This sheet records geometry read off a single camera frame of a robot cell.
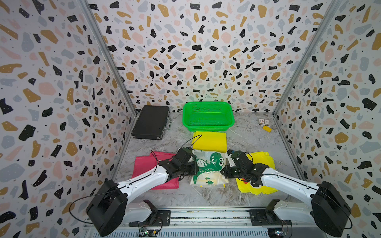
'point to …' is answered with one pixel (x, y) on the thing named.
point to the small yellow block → (267, 128)
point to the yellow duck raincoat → (263, 157)
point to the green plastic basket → (208, 116)
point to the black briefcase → (152, 122)
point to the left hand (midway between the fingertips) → (201, 169)
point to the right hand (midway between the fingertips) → (220, 172)
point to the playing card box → (264, 122)
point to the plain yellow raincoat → (210, 141)
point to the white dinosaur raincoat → (210, 163)
